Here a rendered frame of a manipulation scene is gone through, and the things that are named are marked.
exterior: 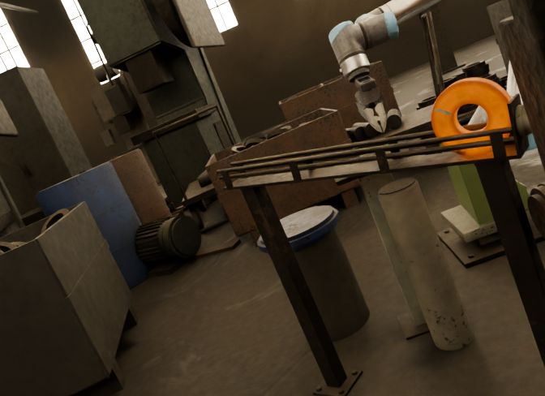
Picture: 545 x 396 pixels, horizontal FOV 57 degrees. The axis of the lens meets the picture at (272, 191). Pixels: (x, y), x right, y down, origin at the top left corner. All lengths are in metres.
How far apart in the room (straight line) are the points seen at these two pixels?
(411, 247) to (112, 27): 4.96
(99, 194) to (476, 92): 3.03
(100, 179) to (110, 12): 2.68
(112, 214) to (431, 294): 2.64
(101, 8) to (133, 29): 0.41
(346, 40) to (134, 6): 4.36
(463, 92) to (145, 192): 3.45
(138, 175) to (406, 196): 3.07
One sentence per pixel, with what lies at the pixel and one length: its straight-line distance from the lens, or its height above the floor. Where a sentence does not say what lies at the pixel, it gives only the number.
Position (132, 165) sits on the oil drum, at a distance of 4.24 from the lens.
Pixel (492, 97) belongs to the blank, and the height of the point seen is 0.73.
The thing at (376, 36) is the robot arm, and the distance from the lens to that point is 1.74.
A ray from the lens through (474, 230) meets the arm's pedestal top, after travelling 2.10.
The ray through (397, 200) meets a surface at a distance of 1.45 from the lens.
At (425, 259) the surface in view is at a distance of 1.51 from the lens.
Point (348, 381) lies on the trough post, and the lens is 1.68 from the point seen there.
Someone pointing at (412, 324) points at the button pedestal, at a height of 0.01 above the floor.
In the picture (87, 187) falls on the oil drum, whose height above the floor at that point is 0.78.
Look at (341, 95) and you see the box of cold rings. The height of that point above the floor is 0.60.
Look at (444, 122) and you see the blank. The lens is 1.09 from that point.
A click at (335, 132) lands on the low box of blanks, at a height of 0.50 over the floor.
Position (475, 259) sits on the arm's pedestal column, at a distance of 2.10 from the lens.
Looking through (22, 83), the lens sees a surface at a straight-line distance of 5.32.
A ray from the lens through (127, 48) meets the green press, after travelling 5.94.
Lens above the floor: 0.91
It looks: 11 degrees down
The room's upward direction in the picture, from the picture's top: 23 degrees counter-clockwise
